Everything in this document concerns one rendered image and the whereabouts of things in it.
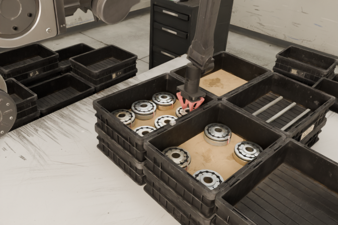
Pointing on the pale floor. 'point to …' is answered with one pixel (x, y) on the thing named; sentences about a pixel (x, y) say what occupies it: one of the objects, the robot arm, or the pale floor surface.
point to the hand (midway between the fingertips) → (188, 110)
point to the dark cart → (182, 24)
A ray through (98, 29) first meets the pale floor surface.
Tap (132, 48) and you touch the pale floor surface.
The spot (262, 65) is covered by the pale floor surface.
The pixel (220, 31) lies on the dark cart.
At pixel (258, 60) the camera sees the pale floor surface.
